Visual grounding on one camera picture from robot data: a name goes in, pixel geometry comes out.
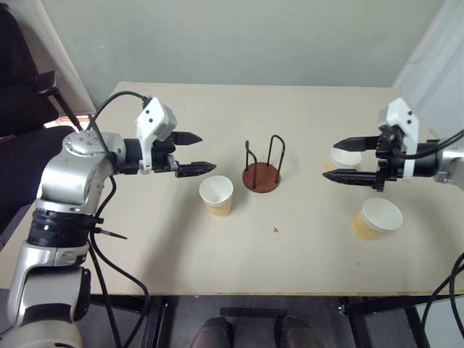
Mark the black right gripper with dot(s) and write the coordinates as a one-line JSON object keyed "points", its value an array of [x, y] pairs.
{"points": [[388, 159]]}

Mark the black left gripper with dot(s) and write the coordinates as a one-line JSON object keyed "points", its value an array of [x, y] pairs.
{"points": [[163, 157]]}

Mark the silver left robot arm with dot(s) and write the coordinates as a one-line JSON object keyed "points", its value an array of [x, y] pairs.
{"points": [[72, 174]]}

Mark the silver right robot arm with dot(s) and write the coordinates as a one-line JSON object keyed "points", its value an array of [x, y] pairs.
{"points": [[449, 163]]}

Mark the yellow paper cup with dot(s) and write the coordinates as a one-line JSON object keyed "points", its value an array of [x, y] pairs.
{"points": [[377, 217], [217, 203], [342, 157]]}

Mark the black zip tie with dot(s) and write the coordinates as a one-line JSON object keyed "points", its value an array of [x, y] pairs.
{"points": [[112, 233]]}

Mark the beige board panel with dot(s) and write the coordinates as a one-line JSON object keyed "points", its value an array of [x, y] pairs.
{"points": [[61, 54]]}

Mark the dark rounded shape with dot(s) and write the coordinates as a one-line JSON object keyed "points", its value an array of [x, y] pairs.
{"points": [[293, 333], [214, 333]]}

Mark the black office chair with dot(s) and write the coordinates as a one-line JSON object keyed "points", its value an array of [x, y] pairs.
{"points": [[18, 72]]}

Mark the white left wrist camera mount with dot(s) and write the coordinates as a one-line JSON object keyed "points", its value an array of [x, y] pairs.
{"points": [[150, 119]]}

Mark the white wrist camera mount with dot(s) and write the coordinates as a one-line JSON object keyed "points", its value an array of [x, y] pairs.
{"points": [[398, 110], [150, 119]]}

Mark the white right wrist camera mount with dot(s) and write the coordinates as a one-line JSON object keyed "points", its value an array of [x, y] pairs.
{"points": [[398, 110]]}

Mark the black metal table frame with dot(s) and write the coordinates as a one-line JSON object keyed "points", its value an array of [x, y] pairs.
{"points": [[362, 308]]}

